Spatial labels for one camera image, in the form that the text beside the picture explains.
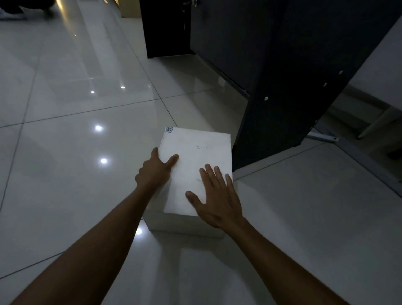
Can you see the person's left hand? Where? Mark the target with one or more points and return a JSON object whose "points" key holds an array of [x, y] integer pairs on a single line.
{"points": [[152, 176]]}

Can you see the person's right hand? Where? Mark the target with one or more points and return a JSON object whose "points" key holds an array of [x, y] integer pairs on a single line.
{"points": [[219, 205]]}

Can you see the person's right little finger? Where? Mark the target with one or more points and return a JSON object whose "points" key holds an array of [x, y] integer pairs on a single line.
{"points": [[231, 187]]}

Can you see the person's right thumb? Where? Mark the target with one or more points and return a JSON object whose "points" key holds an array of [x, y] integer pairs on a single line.
{"points": [[194, 199]]}

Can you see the person's right middle finger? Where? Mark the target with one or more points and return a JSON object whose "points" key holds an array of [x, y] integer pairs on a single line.
{"points": [[212, 177]]}

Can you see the person's left thumb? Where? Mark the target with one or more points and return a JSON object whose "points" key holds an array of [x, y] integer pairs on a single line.
{"points": [[172, 161]]}

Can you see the white foam box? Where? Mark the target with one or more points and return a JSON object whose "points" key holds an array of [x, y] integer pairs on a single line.
{"points": [[196, 157]]}

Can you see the person's right forearm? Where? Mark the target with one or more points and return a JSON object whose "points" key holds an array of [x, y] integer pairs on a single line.
{"points": [[282, 270]]}

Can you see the person's left forearm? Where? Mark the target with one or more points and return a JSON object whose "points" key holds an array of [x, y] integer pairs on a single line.
{"points": [[94, 248]]}

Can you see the black door panel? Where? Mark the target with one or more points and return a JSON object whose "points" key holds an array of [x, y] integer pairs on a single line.
{"points": [[163, 28]]}

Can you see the large black cabinet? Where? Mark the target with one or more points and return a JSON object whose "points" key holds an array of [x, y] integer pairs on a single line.
{"points": [[282, 62]]}

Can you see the white table leg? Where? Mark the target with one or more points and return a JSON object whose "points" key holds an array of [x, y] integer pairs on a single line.
{"points": [[378, 122]]}

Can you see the white metal bracket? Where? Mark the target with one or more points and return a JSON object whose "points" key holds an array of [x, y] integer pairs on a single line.
{"points": [[322, 136]]}

